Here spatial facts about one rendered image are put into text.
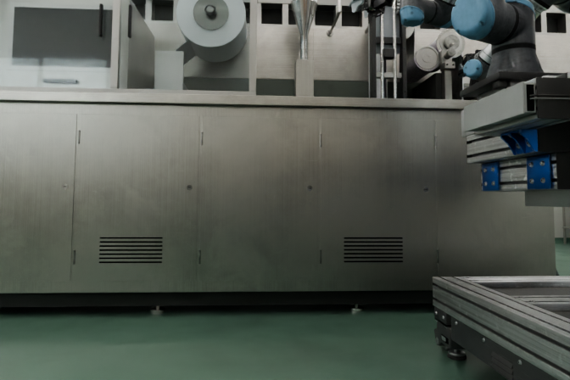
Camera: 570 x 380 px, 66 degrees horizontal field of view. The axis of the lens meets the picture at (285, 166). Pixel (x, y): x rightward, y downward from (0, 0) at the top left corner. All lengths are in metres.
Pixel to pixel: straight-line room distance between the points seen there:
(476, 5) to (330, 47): 1.36
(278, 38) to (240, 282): 1.38
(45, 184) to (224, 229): 0.73
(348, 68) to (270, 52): 0.45
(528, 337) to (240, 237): 1.11
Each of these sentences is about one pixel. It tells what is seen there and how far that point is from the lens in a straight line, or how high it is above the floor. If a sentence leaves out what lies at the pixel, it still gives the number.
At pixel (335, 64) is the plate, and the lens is 2.56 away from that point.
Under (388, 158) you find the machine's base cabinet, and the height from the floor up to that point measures 0.65.
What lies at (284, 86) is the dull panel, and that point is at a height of 1.10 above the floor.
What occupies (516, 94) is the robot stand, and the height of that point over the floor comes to 0.71.
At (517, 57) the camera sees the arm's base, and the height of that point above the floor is 0.87.
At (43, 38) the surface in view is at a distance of 2.18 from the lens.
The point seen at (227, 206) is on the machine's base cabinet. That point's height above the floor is 0.44.
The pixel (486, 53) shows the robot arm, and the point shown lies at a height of 1.06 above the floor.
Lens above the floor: 0.48
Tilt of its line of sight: 4 degrees up
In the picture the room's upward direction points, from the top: straight up
